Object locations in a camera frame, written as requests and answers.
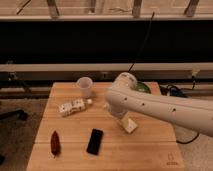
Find black eraser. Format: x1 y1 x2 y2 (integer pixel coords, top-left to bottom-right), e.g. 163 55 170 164
86 129 103 155

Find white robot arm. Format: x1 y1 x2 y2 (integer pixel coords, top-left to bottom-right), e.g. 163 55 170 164
105 72 213 137

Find white sponge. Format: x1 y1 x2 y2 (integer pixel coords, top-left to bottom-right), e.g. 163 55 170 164
118 114 138 134

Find clear plastic cup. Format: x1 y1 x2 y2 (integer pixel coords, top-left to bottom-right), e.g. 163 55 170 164
76 77 93 98

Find white plastic bottle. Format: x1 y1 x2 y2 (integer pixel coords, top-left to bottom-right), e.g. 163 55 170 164
58 98 93 117

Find green bowl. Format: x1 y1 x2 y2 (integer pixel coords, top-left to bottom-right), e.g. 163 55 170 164
136 81 151 94

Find dark red chili pepper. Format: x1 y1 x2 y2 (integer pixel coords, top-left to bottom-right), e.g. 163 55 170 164
50 131 60 156

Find black chair base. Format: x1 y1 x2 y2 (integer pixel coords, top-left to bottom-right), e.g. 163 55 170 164
0 110 28 121

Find thin black cable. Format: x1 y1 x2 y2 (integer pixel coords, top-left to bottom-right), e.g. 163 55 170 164
127 11 156 74

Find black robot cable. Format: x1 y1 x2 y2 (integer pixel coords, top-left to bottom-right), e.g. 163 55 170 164
159 75 201 145

